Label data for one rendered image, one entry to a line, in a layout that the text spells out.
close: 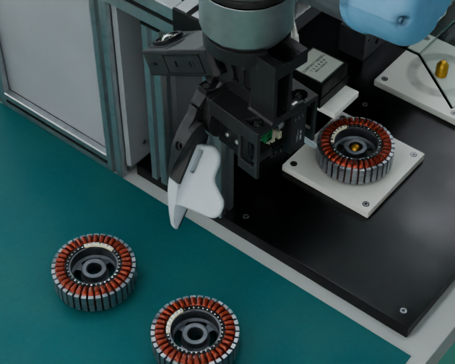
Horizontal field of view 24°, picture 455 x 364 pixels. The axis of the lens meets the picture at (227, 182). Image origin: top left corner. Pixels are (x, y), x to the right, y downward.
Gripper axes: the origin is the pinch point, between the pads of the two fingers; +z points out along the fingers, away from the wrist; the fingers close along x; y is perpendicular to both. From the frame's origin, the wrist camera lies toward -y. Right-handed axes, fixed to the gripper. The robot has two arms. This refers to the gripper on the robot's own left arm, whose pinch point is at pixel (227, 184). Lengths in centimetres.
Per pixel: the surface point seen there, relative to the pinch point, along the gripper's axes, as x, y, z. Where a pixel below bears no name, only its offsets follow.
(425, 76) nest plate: 63, -21, 37
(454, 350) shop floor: 77, -11, 115
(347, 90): 43, -20, 27
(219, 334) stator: 5.6, -7.3, 37.2
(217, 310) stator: 7.7, -9.9, 36.7
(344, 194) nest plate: 35, -13, 37
